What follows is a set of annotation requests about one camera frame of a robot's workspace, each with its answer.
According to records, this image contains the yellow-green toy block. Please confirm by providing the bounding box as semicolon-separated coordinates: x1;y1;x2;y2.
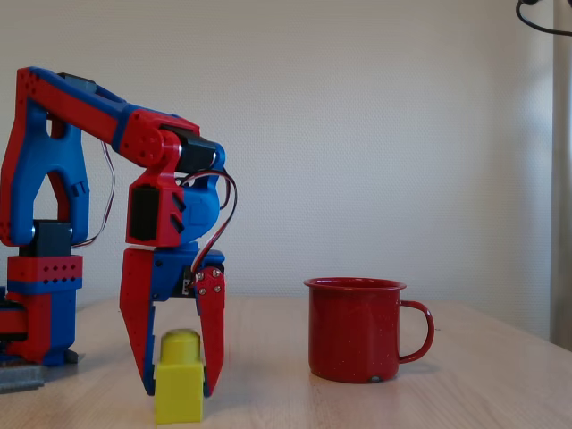
153;328;206;425

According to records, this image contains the grey duct tape piece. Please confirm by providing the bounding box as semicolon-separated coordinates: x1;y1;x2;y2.
0;349;87;395

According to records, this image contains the red enamel mug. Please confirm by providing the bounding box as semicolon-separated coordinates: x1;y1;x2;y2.
303;276;436;385

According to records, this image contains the arm servo wire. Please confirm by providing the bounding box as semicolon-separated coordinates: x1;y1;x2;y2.
71;140;118;249

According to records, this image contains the gripper servo wire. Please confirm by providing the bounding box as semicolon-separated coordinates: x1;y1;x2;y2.
176;168;240;287

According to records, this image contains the black cable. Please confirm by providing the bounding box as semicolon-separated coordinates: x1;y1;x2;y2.
515;0;572;38

